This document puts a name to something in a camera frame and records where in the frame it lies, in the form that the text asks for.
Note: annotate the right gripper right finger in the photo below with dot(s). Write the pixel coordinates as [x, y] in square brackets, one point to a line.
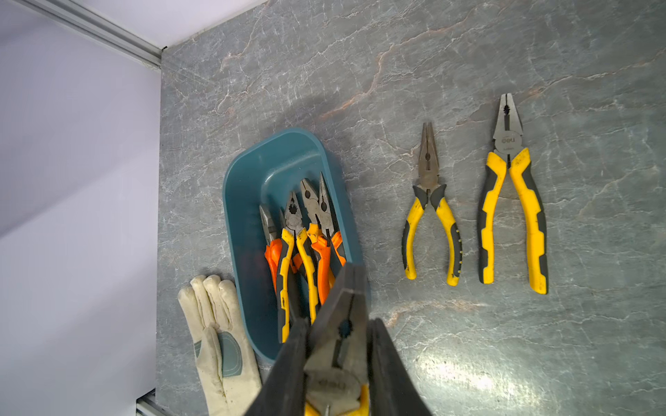
[391, 391]

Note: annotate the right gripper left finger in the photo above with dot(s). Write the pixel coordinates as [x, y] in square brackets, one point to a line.
[284, 391]

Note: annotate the yellow black combination pliers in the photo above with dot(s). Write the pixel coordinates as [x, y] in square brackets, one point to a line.
[336, 370]

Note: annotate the teal plastic storage box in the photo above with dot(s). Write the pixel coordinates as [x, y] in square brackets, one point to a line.
[266, 174]

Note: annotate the orange combination pliers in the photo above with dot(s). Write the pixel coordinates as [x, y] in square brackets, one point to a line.
[273, 243]

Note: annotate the orange needle nose pliers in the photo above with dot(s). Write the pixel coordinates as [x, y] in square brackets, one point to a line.
[324, 237]

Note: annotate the yellow pliers in box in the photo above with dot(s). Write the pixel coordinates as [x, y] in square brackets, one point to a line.
[295, 245]

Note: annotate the beige work glove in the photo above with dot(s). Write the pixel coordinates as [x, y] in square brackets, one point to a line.
[225, 360]

